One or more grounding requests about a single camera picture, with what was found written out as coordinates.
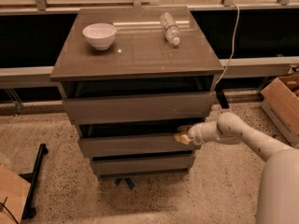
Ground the clear plastic water bottle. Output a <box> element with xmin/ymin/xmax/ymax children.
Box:
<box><xmin>160</xmin><ymin>12</ymin><xmax>180</xmax><ymax>46</ymax></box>

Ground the grey drawer cabinet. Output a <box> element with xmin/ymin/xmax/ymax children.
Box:
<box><xmin>50</xmin><ymin>7</ymin><xmax>223</xmax><ymax>179</ymax></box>

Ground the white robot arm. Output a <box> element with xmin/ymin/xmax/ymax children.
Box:
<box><xmin>174</xmin><ymin>112</ymin><xmax>299</xmax><ymax>224</ymax></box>

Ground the grey drawer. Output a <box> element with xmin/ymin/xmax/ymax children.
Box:
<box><xmin>91</xmin><ymin>154</ymin><xmax>195</xmax><ymax>175</ymax></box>
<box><xmin>78</xmin><ymin>133</ymin><xmax>199</xmax><ymax>158</ymax></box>
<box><xmin>63</xmin><ymin>91</ymin><xmax>216</xmax><ymax>124</ymax></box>

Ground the black cable left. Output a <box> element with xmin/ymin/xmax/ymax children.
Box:
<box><xmin>0</xmin><ymin>196</ymin><xmax>21</xmax><ymax>224</ymax></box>

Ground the blue tape cross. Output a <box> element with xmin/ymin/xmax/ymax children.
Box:
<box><xmin>113</xmin><ymin>177</ymin><xmax>135</xmax><ymax>191</ymax></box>

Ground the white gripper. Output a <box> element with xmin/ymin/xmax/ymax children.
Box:
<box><xmin>174</xmin><ymin>123</ymin><xmax>206</xmax><ymax>146</ymax></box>

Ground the black metal stand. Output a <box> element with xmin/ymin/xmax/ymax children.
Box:
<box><xmin>20</xmin><ymin>144</ymin><xmax>49</xmax><ymax>219</ymax></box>

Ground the white cable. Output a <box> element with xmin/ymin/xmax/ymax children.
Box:
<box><xmin>215</xmin><ymin>3</ymin><xmax>241</xmax><ymax>86</ymax></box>

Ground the grey top drawer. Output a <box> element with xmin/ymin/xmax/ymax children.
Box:
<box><xmin>63</xmin><ymin>91</ymin><xmax>216</xmax><ymax>124</ymax></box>

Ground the grey bottom drawer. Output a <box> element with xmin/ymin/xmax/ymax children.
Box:
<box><xmin>91</xmin><ymin>154</ymin><xmax>195</xmax><ymax>175</ymax></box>

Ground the cardboard box right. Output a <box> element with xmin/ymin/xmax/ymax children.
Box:
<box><xmin>261</xmin><ymin>75</ymin><xmax>299</xmax><ymax>147</ymax></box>

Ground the white ceramic bowl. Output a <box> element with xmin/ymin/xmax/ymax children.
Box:
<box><xmin>82</xmin><ymin>23</ymin><xmax>117</xmax><ymax>50</ymax></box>

